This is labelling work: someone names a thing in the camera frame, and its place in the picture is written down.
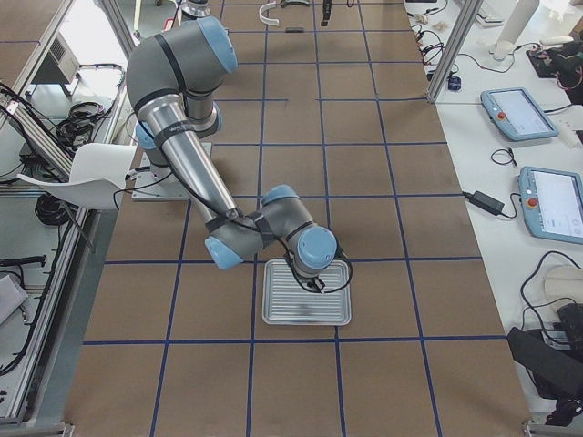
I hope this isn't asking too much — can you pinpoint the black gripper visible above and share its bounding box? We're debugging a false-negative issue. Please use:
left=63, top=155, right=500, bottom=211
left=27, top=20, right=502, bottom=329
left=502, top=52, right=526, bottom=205
left=293, top=270, right=325, bottom=292

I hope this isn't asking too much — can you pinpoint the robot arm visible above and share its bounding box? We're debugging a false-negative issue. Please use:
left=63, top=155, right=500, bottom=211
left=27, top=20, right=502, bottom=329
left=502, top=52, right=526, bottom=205
left=127, top=15, right=342, bottom=293
left=175, top=1, right=311, bottom=26

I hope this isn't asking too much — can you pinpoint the ribbed metal tray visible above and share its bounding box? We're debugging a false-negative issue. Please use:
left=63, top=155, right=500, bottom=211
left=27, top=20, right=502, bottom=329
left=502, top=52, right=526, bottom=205
left=262, top=259, right=352, bottom=326

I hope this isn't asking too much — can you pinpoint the dark brake shoe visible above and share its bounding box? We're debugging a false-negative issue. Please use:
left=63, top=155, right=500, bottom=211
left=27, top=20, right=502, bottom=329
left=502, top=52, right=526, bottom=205
left=280, top=0, right=311, bottom=8

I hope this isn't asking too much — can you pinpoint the white curved plastic part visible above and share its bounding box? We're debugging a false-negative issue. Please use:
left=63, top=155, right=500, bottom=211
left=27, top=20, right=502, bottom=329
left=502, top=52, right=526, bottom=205
left=258, top=1, right=281, bottom=27

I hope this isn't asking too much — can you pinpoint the black power adapter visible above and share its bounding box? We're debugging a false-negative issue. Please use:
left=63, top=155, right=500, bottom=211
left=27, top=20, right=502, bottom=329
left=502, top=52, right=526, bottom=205
left=463, top=190, right=505, bottom=216

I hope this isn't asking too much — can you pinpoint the blue teach pendant far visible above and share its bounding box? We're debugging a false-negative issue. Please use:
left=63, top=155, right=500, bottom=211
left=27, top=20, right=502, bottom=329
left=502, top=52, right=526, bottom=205
left=480, top=87, right=558, bottom=142

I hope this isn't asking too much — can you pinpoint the blue teach pendant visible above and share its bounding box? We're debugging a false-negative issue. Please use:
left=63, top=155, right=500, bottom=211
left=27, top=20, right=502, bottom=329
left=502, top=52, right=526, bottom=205
left=518, top=167, right=582, bottom=245
left=480, top=87, right=558, bottom=142

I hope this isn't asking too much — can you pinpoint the white plastic chair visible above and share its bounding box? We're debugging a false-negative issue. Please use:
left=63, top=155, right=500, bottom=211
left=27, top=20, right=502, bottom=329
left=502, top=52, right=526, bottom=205
left=17, top=143, right=137, bottom=210

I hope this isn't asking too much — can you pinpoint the blue teach pendant near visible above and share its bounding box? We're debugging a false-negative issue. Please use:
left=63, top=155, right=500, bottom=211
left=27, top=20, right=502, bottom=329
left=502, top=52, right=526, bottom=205
left=518, top=167, right=582, bottom=245

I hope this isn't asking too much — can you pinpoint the aluminium frame post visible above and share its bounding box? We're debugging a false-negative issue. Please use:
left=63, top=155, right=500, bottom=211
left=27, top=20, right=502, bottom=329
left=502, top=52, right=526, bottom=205
left=426, top=0, right=483, bottom=104

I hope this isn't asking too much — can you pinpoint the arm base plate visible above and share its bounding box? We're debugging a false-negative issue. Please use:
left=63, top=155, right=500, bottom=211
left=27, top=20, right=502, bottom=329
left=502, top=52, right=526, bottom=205
left=131, top=153, right=189, bottom=201

